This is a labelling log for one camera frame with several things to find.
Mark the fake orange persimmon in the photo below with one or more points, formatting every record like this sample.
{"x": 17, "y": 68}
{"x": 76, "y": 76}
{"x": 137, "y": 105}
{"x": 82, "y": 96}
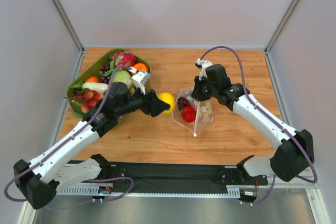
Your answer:
{"x": 141, "y": 66}

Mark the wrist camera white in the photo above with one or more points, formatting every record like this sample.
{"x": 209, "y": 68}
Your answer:
{"x": 140, "y": 78}
{"x": 202, "y": 65}

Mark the fake red chili pepper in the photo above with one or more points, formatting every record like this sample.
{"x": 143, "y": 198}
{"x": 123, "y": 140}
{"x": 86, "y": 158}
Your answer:
{"x": 189, "y": 114}

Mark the fake dark grapes in bin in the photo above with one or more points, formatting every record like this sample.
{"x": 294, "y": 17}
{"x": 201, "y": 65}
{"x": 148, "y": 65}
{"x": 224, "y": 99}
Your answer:
{"x": 104, "y": 73}

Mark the fake red cherry bunch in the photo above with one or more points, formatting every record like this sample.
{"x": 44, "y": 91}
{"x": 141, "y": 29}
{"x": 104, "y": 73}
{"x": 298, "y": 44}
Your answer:
{"x": 84, "y": 102}

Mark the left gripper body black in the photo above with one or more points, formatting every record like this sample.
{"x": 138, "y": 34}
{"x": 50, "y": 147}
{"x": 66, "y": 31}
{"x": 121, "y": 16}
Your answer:
{"x": 151, "y": 103}

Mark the fake small orange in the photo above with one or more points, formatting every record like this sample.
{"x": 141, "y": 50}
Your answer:
{"x": 93, "y": 79}

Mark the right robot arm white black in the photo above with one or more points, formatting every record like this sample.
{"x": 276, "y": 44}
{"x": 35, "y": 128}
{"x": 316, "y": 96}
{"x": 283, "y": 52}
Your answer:
{"x": 293, "y": 148}

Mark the black base mat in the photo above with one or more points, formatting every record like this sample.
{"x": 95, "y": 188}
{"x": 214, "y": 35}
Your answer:
{"x": 180, "y": 178}

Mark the fake yellow lemon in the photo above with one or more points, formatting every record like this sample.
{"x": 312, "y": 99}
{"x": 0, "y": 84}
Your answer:
{"x": 169, "y": 99}

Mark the fake green cabbage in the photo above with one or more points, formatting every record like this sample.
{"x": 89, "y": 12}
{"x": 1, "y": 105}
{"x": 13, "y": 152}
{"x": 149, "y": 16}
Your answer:
{"x": 123, "y": 76}

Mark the fake pink dragon fruit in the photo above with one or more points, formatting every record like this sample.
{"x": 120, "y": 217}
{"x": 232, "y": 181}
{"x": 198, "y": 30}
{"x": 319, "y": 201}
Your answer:
{"x": 123, "y": 58}

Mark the clear zip top bag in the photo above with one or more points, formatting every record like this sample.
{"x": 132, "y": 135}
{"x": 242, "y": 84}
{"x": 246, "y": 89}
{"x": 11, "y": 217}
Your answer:
{"x": 204, "y": 116}

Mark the fake purple grapes in bag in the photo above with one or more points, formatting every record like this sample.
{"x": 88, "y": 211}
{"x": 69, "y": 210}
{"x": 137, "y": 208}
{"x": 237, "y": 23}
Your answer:
{"x": 181, "y": 103}

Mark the olive green plastic bin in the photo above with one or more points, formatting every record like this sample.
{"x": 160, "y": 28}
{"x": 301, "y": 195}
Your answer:
{"x": 93, "y": 70}

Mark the fake white radish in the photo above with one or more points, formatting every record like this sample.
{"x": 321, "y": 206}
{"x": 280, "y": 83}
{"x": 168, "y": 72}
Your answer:
{"x": 97, "y": 86}

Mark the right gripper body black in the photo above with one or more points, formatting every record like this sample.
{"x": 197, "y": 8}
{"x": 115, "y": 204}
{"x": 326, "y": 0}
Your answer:
{"x": 198, "y": 91}

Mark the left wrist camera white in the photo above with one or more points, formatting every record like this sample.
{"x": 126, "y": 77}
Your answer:
{"x": 140, "y": 78}

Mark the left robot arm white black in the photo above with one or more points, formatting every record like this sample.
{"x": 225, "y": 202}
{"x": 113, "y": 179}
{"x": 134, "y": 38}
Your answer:
{"x": 44, "y": 176}

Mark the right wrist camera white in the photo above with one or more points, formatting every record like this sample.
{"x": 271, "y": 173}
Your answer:
{"x": 202, "y": 65}

